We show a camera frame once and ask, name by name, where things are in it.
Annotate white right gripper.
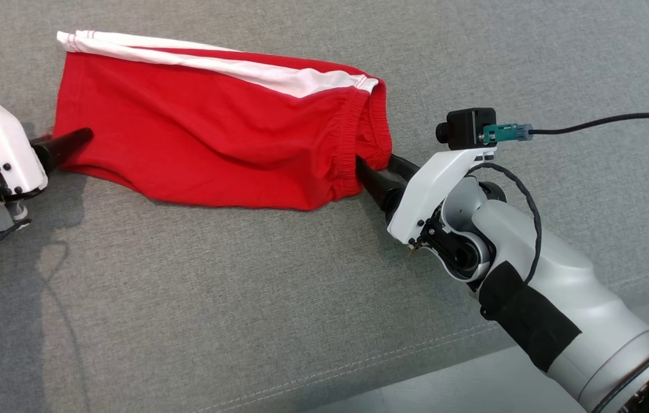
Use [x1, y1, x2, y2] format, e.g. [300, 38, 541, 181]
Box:
[355, 147, 497, 247]

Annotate red shorts with white stripe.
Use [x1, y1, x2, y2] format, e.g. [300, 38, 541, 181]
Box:
[32, 30, 394, 212]

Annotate teal right camera connector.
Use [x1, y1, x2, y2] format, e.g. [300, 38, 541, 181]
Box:
[482, 123, 534, 145]

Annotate black twisted right arm cable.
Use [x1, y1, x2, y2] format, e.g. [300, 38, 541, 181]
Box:
[465, 162, 544, 285]

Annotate black right camera cable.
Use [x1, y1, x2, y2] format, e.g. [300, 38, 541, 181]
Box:
[530, 112, 649, 137]

